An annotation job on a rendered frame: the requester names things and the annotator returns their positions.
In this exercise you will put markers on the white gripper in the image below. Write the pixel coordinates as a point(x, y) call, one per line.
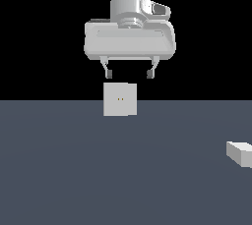
point(129, 44)

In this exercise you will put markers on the white charger block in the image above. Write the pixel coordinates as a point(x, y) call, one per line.
point(239, 153)

